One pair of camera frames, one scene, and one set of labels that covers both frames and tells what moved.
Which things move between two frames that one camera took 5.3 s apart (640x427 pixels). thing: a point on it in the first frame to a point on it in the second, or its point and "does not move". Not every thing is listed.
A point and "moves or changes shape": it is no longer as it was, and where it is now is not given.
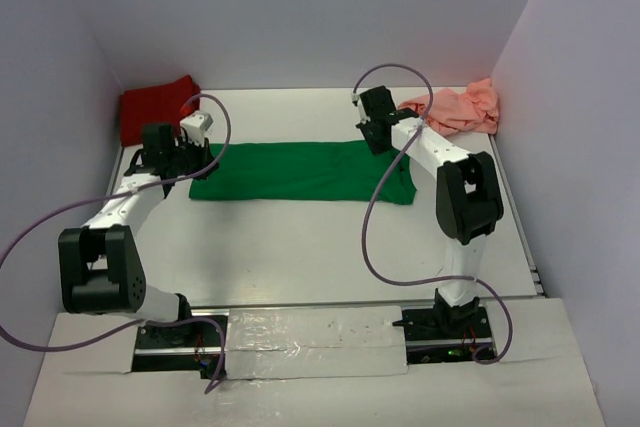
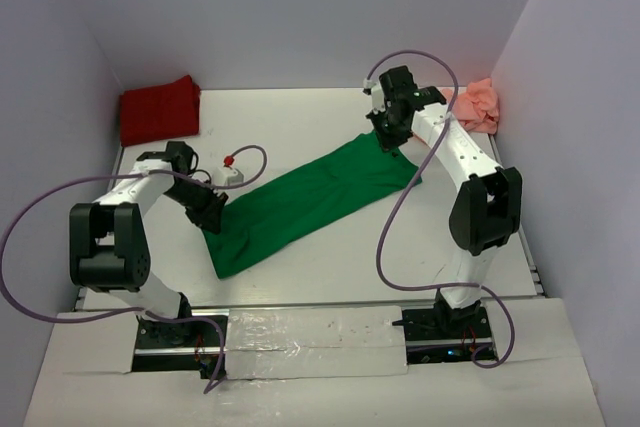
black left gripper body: [190, 158] to [200, 202]
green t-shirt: [326, 172] moves or changes shape
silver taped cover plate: [314, 342] does not move
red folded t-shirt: [153, 105] does not move
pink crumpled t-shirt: [474, 107] does not move
